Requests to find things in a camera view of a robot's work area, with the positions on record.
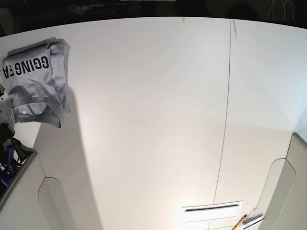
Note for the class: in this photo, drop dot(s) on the grey T-shirt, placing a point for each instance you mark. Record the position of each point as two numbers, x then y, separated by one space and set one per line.
36 77

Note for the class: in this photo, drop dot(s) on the yellow pencil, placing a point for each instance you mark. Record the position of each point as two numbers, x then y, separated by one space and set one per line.
240 222

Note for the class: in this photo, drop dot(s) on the metal binder clip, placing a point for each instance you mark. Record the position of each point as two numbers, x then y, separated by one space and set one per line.
250 222

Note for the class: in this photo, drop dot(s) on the blue and black tool pile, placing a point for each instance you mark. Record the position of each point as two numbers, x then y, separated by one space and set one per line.
13 155

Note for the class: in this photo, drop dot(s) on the white cable grommet plate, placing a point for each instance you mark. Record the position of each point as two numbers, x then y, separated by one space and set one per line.
212 213

